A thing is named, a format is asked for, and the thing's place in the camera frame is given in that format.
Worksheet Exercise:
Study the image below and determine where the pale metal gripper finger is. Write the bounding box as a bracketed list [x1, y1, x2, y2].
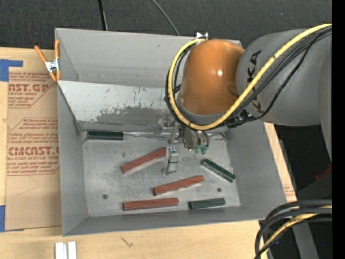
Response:
[167, 145, 181, 165]
[161, 161, 178, 176]

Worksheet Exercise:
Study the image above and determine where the red-brown flat block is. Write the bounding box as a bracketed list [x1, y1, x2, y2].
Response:
[120, 147, 168, 175]
[153, 174, 205, 197]
[122, 197, 180, 212]

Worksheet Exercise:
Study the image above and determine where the dark green flat block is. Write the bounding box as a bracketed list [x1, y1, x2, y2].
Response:
[200, 158, 236, 183]
[86, 129, 125, 141]
[188, 197, 226, 210]

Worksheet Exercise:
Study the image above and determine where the grey metal bin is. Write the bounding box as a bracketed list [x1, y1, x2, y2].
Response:
[54, 28, 288, 237]

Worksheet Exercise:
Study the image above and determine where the brown cardboard board red print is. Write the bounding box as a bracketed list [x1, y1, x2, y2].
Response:
[0, 46, 298, 233]

